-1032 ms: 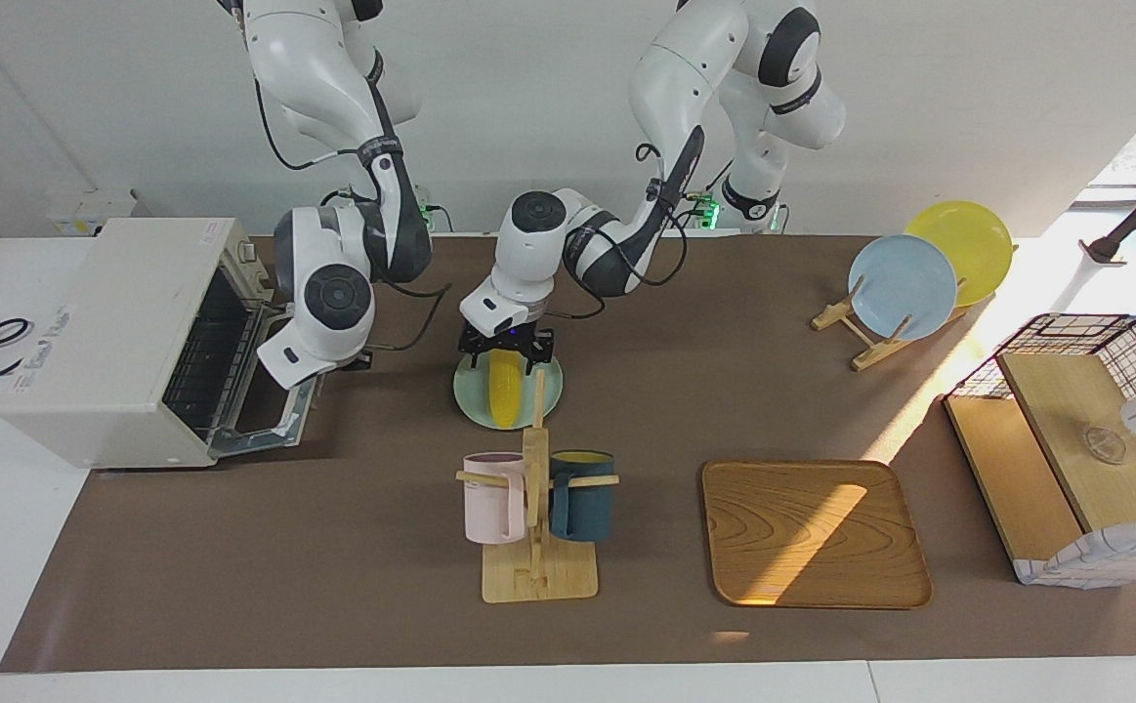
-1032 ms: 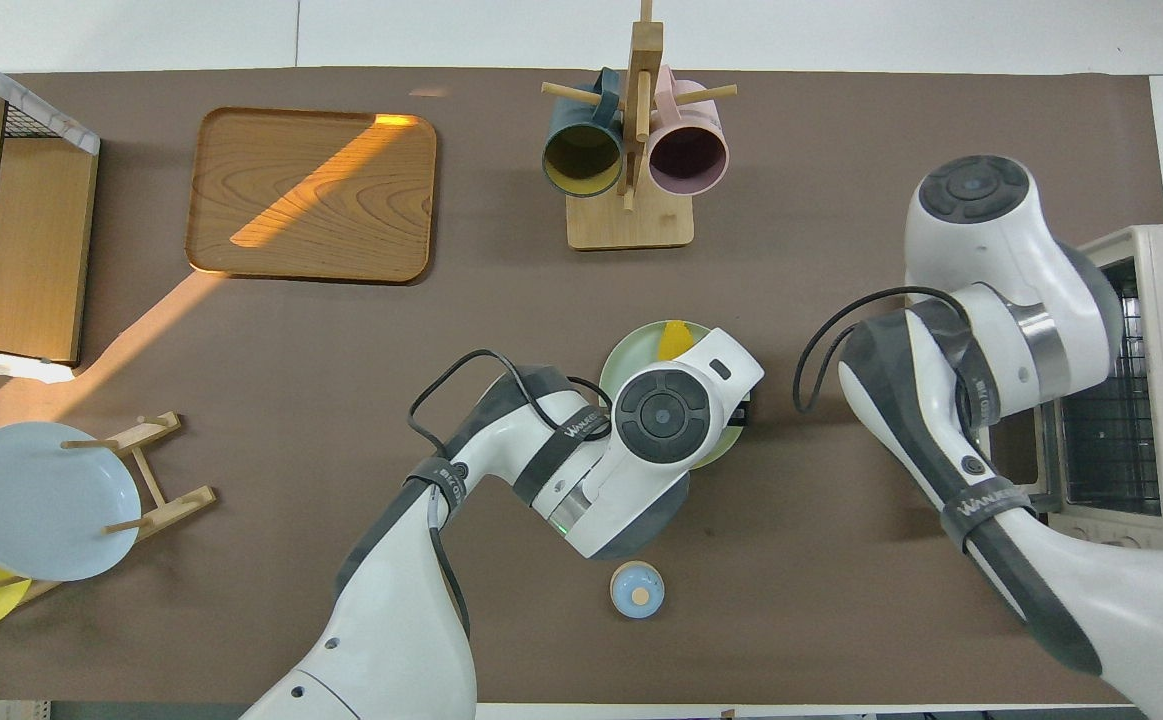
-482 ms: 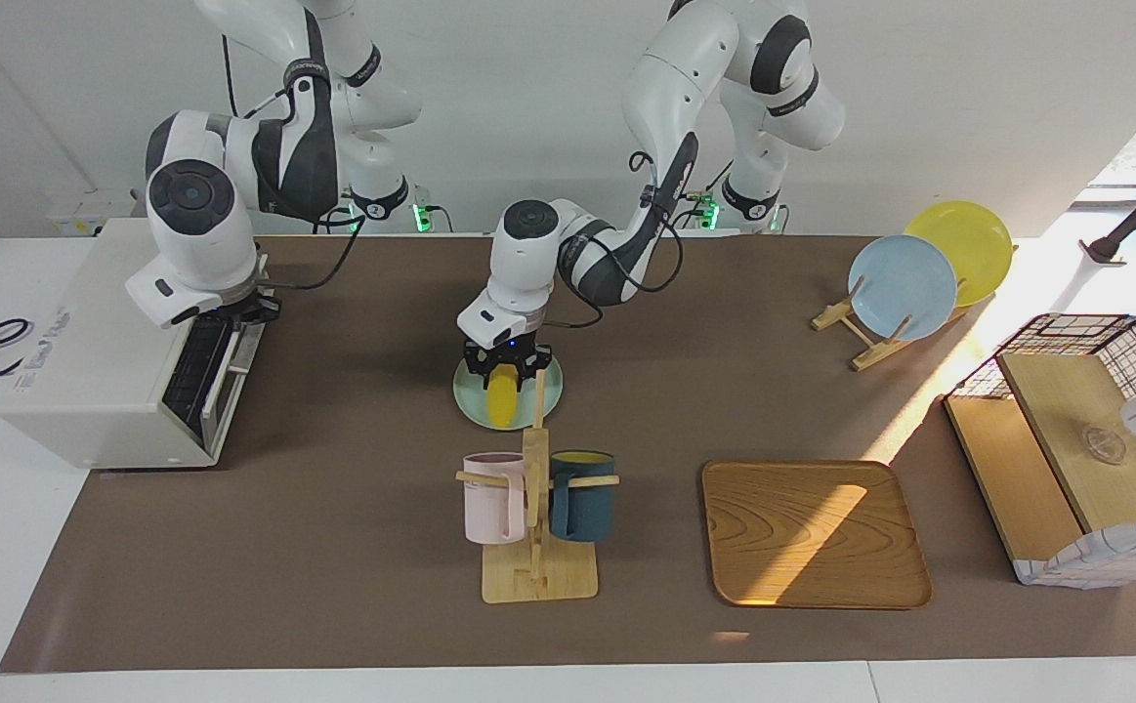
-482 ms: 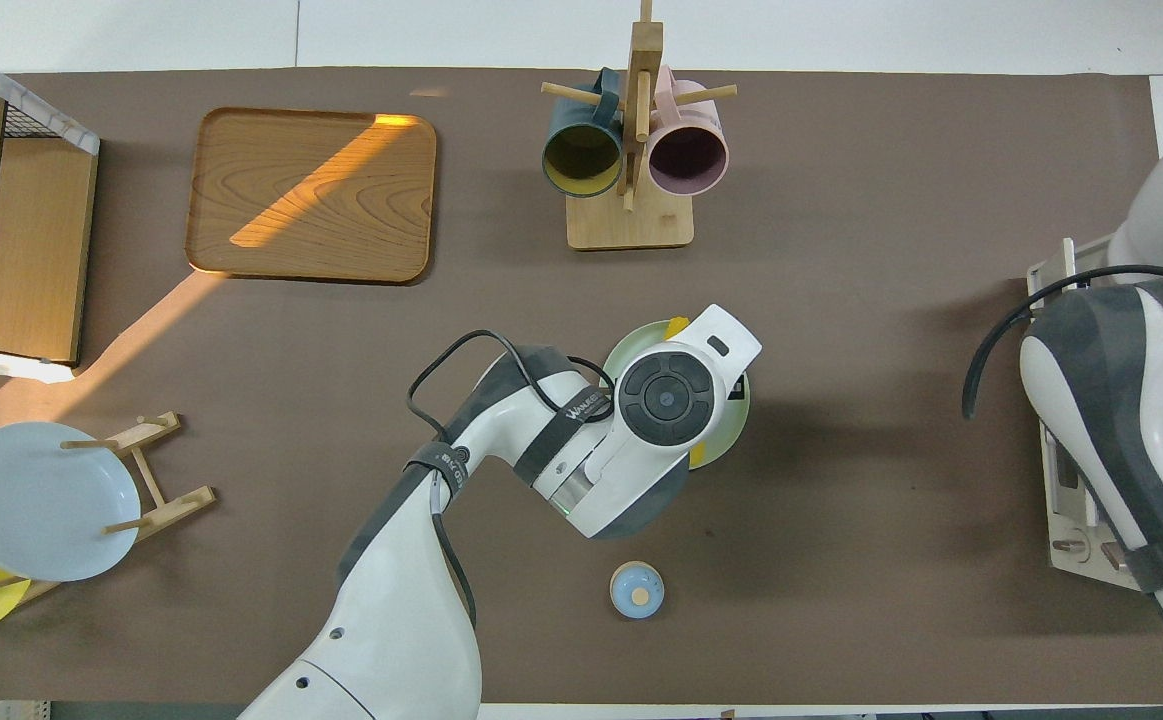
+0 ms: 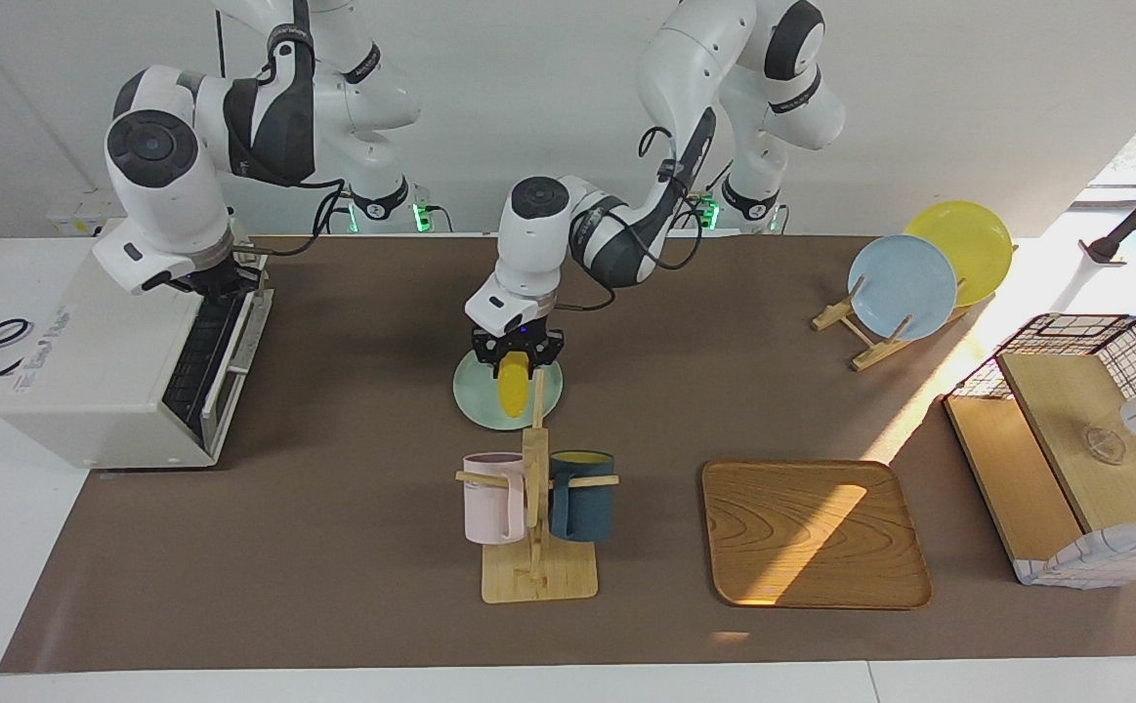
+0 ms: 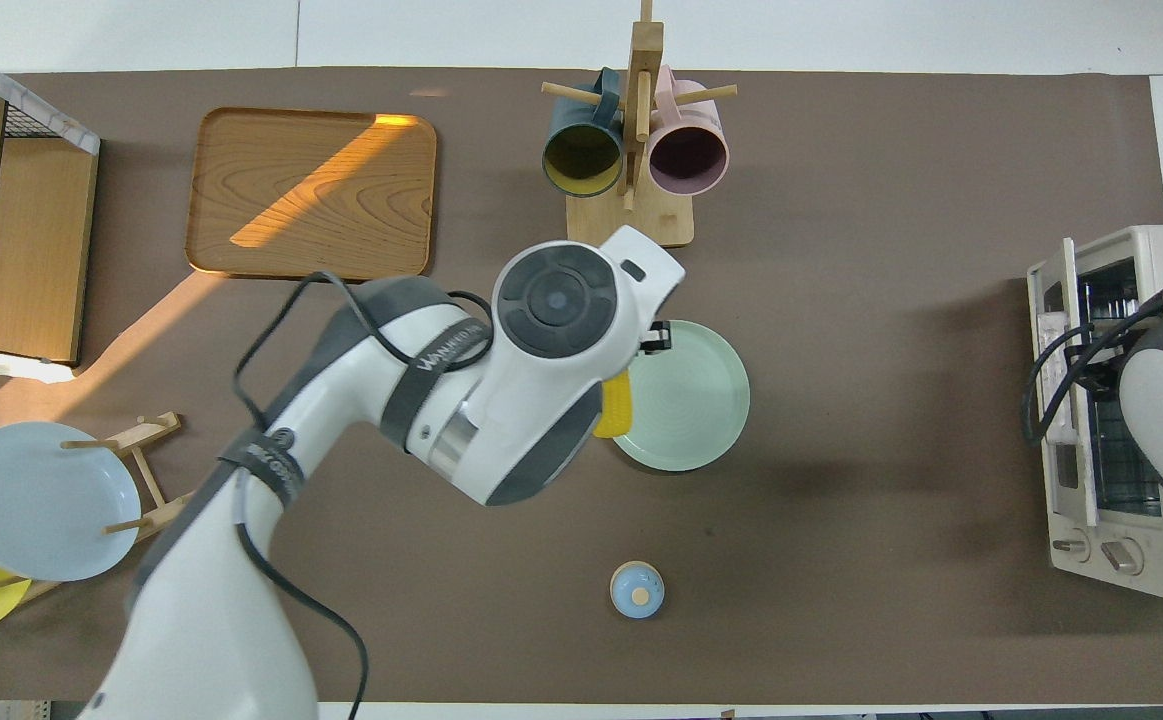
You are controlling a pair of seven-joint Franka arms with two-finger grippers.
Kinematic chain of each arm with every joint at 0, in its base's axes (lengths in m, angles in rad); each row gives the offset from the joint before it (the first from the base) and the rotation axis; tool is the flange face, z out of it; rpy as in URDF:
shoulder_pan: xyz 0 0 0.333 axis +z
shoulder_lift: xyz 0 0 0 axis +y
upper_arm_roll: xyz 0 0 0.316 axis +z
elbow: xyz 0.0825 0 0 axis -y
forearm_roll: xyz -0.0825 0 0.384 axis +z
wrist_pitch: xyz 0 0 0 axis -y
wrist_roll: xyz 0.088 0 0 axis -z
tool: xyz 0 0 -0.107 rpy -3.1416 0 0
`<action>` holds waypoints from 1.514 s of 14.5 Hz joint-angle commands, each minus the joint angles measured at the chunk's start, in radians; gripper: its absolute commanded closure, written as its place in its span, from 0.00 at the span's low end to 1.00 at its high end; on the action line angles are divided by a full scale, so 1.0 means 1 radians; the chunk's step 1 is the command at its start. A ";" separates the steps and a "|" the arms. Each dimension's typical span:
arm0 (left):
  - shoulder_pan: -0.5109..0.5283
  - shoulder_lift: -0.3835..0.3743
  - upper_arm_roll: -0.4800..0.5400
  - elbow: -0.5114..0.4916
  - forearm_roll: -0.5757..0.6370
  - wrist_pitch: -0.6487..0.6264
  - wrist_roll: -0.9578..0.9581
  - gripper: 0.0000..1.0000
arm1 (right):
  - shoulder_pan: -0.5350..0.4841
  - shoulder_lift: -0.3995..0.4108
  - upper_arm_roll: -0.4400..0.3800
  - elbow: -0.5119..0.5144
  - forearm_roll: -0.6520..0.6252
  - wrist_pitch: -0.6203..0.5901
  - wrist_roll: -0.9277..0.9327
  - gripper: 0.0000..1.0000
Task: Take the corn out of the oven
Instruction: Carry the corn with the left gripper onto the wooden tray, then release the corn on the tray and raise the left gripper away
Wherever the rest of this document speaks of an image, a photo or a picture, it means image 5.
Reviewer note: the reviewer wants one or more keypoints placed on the light green plate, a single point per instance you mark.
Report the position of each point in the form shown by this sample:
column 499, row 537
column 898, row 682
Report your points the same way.
column 475, row 400

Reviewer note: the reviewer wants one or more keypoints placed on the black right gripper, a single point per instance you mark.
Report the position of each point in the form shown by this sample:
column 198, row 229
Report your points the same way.
column 221, row 281

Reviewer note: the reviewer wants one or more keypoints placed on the light blue plate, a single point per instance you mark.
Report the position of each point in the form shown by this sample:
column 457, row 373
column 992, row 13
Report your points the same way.
column 900, row 288

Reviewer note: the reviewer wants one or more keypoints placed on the dark blue mug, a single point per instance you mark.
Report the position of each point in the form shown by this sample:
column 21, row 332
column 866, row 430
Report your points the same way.
column 587, row 508

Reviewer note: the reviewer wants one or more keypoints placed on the brown table mat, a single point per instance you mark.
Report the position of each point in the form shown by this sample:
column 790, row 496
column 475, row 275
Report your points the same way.
column 353, row 547

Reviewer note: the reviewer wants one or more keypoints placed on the yellow plate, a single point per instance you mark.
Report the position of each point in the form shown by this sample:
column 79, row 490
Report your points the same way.
column 978, row 244

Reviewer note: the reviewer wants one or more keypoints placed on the wooden plate rack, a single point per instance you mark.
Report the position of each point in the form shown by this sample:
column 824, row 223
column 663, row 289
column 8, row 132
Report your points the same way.
column 865, row 351

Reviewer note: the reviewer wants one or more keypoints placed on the wooden mug rack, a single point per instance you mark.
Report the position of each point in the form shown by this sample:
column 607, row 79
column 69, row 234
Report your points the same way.
column 538, row 576

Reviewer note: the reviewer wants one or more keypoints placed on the plain wooden board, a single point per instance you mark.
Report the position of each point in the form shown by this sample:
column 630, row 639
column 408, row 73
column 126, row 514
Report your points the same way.
column 1017, row 478

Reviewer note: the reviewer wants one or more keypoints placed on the wooden tray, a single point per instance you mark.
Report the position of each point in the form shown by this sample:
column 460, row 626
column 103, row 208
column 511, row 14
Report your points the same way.
column 812, row 537

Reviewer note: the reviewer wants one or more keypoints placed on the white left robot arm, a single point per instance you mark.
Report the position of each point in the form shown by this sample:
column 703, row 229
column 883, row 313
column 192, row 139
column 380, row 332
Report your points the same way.
column 528, row 254

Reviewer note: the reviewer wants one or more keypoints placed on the yellow corn cob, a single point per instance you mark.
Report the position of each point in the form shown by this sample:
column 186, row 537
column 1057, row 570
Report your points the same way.
column 513, row 395

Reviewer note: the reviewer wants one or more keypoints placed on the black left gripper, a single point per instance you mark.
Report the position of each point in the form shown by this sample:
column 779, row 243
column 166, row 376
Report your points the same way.
column 519, row 342

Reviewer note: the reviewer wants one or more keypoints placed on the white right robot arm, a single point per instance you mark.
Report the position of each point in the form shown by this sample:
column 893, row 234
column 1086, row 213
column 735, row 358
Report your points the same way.
column 167, row 186

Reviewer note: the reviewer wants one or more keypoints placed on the pink mug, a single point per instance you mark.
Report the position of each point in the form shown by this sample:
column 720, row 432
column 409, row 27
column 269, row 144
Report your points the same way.
column 491, row 503

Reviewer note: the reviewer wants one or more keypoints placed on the white toaster oven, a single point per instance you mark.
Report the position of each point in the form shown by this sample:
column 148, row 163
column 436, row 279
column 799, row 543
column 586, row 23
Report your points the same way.
column 89, row 371

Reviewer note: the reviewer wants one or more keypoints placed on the white wall socket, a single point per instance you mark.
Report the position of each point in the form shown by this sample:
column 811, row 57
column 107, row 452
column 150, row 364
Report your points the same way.
column 79, row 220

